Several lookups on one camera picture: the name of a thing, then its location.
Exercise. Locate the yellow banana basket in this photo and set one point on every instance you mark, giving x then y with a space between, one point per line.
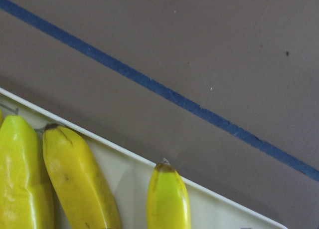
78 181
167 199

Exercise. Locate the yellow banana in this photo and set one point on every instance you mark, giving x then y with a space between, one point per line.
26 197

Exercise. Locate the white bear print tray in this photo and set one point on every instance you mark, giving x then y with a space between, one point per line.
128 176

